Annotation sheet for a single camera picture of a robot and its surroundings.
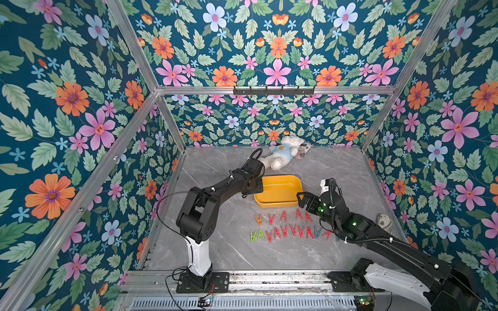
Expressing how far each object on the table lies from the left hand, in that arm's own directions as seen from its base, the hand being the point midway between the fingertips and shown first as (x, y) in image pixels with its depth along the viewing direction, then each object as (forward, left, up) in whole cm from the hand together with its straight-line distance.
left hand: (261, 186), depth 95 cm
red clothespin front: (-14, -10, -5) cm, 18 cm away
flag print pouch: (-22, -55, -3) cm, 59 cm away
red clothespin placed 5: (-22, -17, -6) cm, 28 cm away
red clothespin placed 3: (-21, -9, -6) cm, 24 cm away
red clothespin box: (-15, -21, -6) cm, 27 cm away
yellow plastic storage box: (+1, -10, -7) cm, 12 cm away
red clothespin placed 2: (-21, -5, -6) cm, 23 cm away
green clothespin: (-23, +5, -5) cm, 24 cm away
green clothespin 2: (-22, +1, -6) cm, 23 cm away
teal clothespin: (-23, -24, -6) cm, 34 cm away
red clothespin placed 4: (-21, -14, -6) cm, 26 cm away
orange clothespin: (-16, +2, -5) cm, 16 cm away
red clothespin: (-15, -4, -6) cm, 16 cm away
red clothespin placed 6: (-22, -20, -6) cm, 31 cm away
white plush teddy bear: (+19, -12, +1) cm, 23 cm away
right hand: (-14, -17, +11) cm, 24 cm away
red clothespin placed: (-23, -2, -6) cm, 24 cm away
